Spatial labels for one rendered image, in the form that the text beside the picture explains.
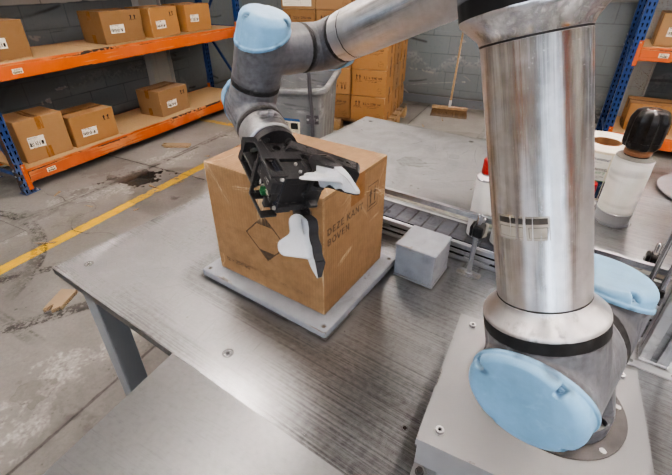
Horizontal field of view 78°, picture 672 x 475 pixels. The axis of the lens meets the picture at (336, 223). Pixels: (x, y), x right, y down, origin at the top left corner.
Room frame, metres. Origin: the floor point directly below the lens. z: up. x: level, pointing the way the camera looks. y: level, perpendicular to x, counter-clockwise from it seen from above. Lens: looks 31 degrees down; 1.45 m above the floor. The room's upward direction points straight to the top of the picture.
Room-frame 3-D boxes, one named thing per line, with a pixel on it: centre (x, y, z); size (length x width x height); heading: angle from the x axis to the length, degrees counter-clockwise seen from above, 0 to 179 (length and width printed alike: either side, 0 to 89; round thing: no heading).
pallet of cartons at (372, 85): (4.63, -0.13, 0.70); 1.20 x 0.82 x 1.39; 69
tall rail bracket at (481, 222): (0.80, -0.33, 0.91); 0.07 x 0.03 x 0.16; 146
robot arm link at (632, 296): (0.38, -0.31, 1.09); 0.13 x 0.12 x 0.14; 135
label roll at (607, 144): (1.15, -0.79, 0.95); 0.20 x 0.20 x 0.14
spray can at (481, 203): (0.88, -0.36, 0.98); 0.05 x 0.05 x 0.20
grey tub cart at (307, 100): (3.12, 0.32, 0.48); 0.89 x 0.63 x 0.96; 172
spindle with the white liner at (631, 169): (0.95, -0.74, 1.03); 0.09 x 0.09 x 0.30
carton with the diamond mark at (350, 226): (0.80, 0.08, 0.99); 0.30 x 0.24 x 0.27; 56
